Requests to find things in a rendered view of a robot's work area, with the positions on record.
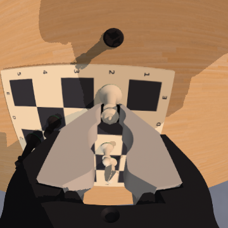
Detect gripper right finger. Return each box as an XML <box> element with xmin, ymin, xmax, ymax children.
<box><xmin>117</xmin><ymin>103</ymin><xmax>219</xmax><ymax>228</ymax></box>

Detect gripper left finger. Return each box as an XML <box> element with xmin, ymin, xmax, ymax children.
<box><xmin>0</xmin><ymin>103</ymin><xmax>104</xmax><ymax>228</ymax></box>

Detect black and cream chessboard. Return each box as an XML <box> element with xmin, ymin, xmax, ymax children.
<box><xmin>1</xmin><ymin>64</ymin><xmax>175</xmax><ymax>187</ymax></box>

